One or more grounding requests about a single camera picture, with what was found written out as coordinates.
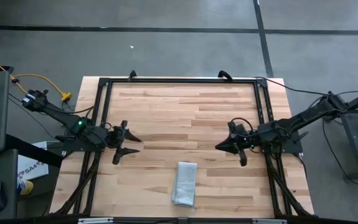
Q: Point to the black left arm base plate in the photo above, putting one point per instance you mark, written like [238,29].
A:
[69,146]

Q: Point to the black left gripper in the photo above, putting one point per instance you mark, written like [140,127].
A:
[116,138]

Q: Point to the silver metal bracket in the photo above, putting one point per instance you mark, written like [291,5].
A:
[94,221]
[269,221]

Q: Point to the black frame clamp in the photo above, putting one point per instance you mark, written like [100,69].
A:
[132,75]

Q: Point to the white cardboard box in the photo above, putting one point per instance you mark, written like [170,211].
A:
[32,169]

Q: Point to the black diagonal bar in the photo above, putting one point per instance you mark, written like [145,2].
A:
[32,151]

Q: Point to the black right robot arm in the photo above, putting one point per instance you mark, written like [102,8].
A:
[306,116]

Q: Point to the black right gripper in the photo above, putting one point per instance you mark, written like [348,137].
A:
[248,140]

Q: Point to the black aluminium table frame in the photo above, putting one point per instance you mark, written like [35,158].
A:
[181,80]

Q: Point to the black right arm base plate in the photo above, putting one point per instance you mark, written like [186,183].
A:
[295,146]

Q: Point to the grey metal side table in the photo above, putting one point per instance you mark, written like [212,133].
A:
[357,140]

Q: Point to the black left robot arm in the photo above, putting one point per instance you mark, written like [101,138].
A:
[57,113]

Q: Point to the grey microfiber towel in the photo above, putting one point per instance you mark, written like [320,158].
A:
[184,183]

